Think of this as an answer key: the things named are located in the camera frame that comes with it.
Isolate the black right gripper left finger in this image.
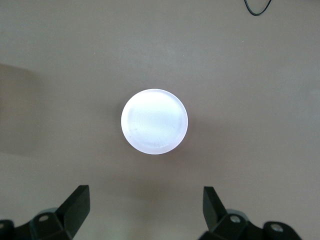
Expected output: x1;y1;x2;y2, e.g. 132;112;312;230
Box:
0;184;91;240

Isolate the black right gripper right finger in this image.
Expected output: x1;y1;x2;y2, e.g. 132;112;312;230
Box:
199;186;304;240

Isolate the pink round plate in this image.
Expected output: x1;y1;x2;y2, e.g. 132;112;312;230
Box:
120;88;189;156

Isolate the thin black cable loop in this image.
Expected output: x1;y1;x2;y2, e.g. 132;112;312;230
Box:
243;0;273;16

